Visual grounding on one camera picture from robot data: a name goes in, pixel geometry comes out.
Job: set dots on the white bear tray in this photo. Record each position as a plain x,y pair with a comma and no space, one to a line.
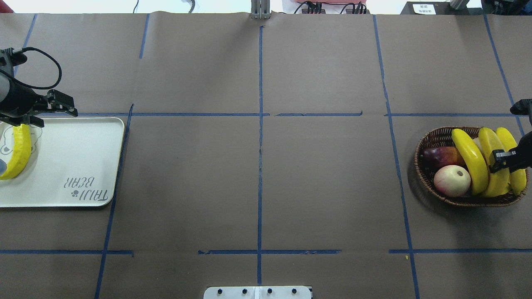
74,163

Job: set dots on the dark red mango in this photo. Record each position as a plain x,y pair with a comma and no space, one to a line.
438,157

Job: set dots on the brown wicker basket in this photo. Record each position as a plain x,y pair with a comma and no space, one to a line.
424,174

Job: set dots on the black labelled box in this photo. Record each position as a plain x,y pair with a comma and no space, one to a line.
425,8

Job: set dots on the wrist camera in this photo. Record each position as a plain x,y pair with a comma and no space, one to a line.
10,59
523,107

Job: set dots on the bright yellow banana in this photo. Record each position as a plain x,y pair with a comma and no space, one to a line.
21,152

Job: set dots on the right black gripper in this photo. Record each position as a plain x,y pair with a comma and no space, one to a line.
524,156

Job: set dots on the yellow banana with grey tip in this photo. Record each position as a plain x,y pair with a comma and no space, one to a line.
473,158

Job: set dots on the aluminium frame post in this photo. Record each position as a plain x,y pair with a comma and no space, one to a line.
260,9

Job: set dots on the pink storage box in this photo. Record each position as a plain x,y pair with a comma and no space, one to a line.
339,2

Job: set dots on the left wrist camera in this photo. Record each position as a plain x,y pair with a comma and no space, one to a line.
10,59

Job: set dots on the yellow green mango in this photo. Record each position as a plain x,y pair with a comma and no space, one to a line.
518,177

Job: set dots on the yellow banana middle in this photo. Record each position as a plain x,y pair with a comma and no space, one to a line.
497,182

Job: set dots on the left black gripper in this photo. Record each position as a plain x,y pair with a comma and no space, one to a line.
20,101

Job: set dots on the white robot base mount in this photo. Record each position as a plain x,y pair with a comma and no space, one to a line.
259,292

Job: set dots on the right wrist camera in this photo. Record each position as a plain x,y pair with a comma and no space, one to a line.
523,107

